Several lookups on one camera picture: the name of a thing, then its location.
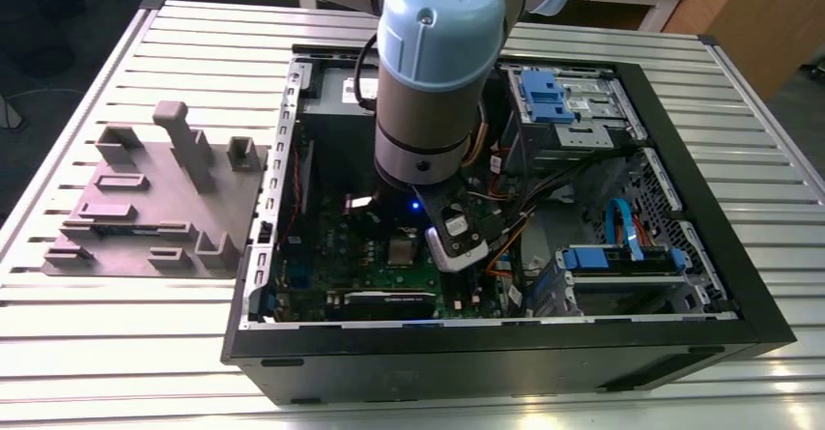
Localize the silver topped CPU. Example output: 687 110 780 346
388 238 419 265

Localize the green motherboard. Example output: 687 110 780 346
267 192 510 323

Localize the grey power supply unit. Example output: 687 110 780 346
299 67 382 194

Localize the black RAM slot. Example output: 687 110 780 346
447 270 469 308
463 268 483 305

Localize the black graphics card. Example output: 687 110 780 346
331 288 439 323

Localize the small blue drive latch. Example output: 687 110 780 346
531 100 577 125

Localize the hard disk in blue carrier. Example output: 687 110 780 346
554 245 689 276

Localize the grey metal drive cage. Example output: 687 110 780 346
499 65 650 175

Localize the black open PC case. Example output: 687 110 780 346
220 43 800 406

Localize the large blue drive latch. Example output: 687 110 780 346
521 70 570 106

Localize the grey plastic parts rack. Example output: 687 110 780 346
39 100 272 280

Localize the grey metal disk bay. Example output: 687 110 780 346
527 245 736 318

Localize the wooden cabinet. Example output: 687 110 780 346
662 0 825 102

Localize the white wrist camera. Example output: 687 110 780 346
423 213 491 273

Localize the red black twisted wire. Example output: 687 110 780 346
282 147 311 247

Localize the orange wire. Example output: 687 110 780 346
482 248 521 281

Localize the black sleeved wire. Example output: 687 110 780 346
502 152 633 231

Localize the black camera cable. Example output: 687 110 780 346
352 33 380 112

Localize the blue flat wire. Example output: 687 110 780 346
605 198 646 262

